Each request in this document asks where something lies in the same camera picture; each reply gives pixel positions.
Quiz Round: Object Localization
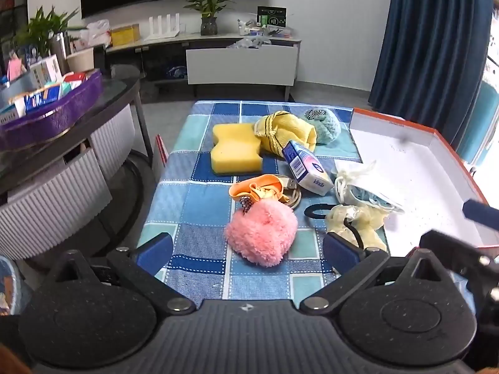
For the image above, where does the pale yellow scrunchie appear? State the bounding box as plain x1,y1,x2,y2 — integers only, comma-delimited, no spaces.
325,205,388,252

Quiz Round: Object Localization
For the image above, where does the black hair tie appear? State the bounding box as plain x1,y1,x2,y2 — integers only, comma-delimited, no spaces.
303,203,366,251

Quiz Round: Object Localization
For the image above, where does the white drawstring pouch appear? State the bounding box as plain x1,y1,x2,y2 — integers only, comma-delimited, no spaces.
333,159,404,213

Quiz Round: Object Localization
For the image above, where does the pink fluffy pompom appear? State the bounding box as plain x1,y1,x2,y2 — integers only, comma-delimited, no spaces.
224,199,298,268

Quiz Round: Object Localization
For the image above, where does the Vinda tissue pack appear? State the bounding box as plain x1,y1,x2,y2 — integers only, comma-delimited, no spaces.
282,140,333,196

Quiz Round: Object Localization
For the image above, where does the orange cloth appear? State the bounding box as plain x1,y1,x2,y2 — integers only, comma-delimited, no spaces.
228,174,289,204

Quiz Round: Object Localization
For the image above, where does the teal crochet plush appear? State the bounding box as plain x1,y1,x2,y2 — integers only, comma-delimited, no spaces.
301,108,342,145

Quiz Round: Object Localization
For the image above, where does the yellow sponge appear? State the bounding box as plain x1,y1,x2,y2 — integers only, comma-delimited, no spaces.
211,123,263,175

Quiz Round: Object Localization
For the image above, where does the yellow striped towel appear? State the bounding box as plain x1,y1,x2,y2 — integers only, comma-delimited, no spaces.
254,111,317,158

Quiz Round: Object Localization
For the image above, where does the orange-rimmed white box lid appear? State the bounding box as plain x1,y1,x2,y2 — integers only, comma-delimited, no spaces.
337,108,498,256

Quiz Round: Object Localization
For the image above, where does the teal suitcase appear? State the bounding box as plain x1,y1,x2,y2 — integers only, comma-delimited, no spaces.
457,81,498,170

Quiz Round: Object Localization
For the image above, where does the dark round side table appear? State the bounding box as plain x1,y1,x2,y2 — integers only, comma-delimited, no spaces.
1,73,152,260

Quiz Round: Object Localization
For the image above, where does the blue checkered tablecloth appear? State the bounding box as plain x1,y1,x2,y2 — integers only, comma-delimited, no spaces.
139,100,337,304

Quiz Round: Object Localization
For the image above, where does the purple tray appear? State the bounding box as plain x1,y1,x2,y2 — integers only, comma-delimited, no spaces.
1,70,103,152

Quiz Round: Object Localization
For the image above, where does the dark blue curtain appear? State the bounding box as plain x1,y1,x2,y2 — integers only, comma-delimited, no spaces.
369,0,493,148

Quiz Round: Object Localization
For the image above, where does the white tv cabinet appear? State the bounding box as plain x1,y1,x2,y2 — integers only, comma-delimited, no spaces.
107,33,301,101

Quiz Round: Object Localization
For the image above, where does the white paper cup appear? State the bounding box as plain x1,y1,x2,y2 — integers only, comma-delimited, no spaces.
66,47,95,73

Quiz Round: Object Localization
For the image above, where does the white wifi router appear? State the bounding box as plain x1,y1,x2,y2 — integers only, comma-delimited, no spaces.
146,13,180,41

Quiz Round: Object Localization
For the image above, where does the yellow box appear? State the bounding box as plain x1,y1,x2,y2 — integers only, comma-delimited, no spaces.
111,24,140,47

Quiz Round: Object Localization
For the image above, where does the white plastic bag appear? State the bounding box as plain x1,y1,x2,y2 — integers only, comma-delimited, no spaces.
80,19,112,48

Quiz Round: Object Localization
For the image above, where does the green plant on table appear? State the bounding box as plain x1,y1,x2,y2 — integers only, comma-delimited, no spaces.
15,6,86,57

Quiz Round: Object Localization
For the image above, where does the black green display box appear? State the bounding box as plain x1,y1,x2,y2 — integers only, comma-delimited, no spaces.
256,6,287,27

